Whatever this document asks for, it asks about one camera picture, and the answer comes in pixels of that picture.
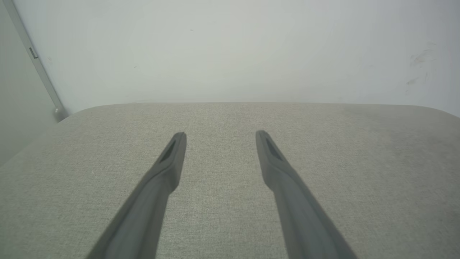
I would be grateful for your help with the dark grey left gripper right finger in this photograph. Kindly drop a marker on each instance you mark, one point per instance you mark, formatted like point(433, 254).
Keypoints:
point(302, 216)

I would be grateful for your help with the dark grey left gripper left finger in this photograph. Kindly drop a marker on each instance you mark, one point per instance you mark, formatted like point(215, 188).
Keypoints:
point(143, 216)

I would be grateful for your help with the grey metal wall rail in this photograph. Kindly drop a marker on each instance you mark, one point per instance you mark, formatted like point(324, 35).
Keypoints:
point(42, 72)

